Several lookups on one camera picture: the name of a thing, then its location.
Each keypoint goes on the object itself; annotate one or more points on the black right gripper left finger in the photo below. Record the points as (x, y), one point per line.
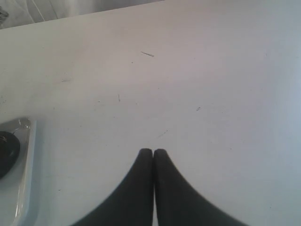
(132, 202)

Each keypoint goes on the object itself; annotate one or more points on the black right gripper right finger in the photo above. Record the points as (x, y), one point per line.
(177, 202)

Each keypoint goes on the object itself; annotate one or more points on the black weight plate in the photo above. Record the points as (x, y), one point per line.
(9, 152)

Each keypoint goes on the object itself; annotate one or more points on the white rectangular tray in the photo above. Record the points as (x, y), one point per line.
(15, 186)

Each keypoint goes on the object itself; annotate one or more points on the white backdrop curtain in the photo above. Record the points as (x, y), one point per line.
(15, 13)

